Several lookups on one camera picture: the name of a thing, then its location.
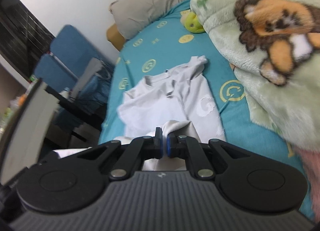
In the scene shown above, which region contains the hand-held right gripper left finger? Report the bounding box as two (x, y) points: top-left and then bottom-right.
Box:
(76, 127), (166, 180)

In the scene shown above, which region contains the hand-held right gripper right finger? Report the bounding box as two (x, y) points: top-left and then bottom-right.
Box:
(167, 133), (250, 180)

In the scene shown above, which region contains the white shirt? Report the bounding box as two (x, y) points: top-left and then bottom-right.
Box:
(54, 55), (227, 171)

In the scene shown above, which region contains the bed with teal printed sheet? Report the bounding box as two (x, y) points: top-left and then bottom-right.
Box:
(97, 0), (317, 223)

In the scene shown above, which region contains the grey cloth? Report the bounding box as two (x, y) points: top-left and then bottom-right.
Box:
(71, 57), (103, 96)

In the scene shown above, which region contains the green cartoon fleece blanket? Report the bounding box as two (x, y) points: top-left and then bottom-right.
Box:
(190, 0), (320, 156)

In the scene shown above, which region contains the yellow headboard cushion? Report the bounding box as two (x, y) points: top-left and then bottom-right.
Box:
(107, 23), (125, 51)

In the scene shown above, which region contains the green plush toy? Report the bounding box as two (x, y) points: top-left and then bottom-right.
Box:
(180, 11), (206, 34)

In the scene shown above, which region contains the blue covered chair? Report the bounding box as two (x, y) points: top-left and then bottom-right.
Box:
(50, 25), (116, 111)
(34, 53), (78, 131)

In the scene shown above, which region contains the white table with black legs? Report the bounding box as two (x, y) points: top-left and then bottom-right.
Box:
(0, 77), (107, 186)

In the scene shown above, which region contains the grey pillow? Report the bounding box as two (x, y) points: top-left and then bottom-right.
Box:
(109, 0), (199, 40)

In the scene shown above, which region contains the pink fleece blanket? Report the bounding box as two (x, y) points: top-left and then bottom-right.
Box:
(291, 146), (320, 224)

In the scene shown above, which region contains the dark grilled window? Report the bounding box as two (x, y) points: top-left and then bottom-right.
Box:
(0, 0), (55, 64)

